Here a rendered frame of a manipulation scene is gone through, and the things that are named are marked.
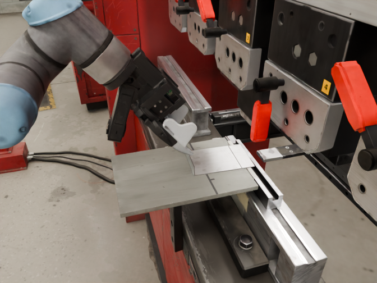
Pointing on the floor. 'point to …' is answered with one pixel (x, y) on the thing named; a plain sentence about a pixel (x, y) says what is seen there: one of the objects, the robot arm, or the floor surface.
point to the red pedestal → (14, 158)
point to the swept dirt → (152, 254)
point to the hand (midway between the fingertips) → (182, 144)
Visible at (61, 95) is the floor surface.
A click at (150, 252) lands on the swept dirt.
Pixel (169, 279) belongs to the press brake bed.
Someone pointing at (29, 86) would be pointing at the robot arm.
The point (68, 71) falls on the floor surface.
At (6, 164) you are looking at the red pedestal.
